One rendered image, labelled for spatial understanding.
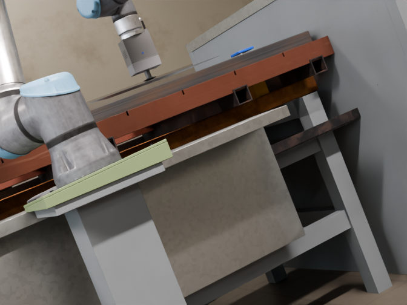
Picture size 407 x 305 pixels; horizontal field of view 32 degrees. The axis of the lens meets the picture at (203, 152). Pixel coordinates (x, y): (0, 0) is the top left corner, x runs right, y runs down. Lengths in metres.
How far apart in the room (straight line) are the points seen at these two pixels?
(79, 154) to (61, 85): 0.15
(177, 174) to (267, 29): 0.82
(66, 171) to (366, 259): 1.18
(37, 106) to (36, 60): 3.24
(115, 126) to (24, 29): 2.89
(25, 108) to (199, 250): 0.68
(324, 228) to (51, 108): 1.09
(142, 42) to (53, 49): 2.73
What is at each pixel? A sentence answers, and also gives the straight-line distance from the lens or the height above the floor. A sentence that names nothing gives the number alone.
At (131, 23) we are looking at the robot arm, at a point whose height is 1.06.
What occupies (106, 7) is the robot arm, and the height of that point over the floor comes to 1.11.
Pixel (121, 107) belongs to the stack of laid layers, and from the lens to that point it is 2.03.
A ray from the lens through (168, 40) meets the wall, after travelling 5.03.
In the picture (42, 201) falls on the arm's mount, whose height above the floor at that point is 0.70.
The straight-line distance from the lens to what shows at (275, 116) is 1.94.
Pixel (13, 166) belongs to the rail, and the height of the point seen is 0.79.
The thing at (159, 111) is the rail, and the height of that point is 0.79.
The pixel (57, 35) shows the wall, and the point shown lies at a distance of 4.83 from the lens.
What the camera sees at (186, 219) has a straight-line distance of 1.97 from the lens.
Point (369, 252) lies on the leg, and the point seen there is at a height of 0.13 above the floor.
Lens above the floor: 0.74
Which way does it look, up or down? 3 degrees down
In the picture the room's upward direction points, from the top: 22 degrees counter-clockwise
